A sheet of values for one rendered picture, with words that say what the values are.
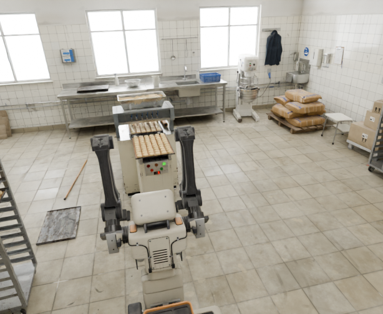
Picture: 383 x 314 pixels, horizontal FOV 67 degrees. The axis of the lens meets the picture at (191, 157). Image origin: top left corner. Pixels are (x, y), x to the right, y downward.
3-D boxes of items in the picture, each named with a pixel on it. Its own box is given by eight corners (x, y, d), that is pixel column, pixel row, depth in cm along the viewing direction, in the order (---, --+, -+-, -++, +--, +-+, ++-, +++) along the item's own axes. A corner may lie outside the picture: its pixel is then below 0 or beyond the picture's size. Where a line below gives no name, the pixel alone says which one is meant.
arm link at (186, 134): (177, 130, 145) (196, 128, 147) (173, 126, 158) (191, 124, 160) (184, 211, 157) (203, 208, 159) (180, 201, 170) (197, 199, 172)
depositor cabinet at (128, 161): (121, 159, 496) (114, 111, 459) (163, 153, 512) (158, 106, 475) (126, 199, 384) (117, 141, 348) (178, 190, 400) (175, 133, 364)
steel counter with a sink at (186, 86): (67, 139, 588) (52, 78, 535) (72, 128, 650) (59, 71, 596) (226, 122, 650) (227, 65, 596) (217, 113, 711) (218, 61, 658)
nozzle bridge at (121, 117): (116, 131, 377) (111, 106, 362) (170, 125, 393) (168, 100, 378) (116, 141, 348) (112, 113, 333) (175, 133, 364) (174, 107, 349)
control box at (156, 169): (145, 174, 299) (143, 162, 293) (168, 171, 305) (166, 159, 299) (145, 176, 296) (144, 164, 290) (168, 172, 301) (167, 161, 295)
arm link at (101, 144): (87, 140, 137) (109, 137, 139) (91, 135, 150) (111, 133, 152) (103, 224, 149) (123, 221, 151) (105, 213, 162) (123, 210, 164)
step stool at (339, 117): (356, 143, 523) (362, 119, 503) (332, 144, 521) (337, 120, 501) (342, 134, 563) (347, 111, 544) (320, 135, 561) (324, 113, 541)
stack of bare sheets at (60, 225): (47, 212, 363) (47, 210, 362) (81, 207, 371) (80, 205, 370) (36, 245, 310) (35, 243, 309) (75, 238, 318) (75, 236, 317)
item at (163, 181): (140, 196, 389) (132, 134, 350) (165, 192, 397) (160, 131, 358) (146, 229, 328) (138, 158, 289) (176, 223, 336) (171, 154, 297)
